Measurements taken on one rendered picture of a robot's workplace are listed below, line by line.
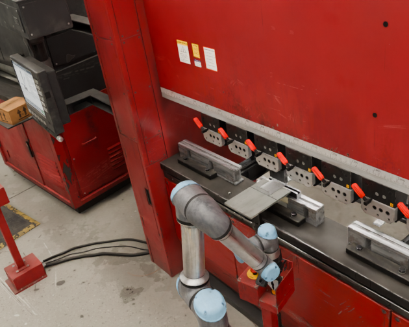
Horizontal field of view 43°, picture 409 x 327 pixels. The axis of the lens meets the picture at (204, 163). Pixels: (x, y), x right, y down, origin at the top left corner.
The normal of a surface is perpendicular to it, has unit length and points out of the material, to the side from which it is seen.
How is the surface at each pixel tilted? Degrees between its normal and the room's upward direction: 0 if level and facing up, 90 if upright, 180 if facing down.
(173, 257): 90
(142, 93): 90
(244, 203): 0
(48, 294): 0
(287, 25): 90
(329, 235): 0
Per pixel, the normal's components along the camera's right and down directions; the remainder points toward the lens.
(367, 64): -0.76, 0.43
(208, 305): -0.08, -0.79
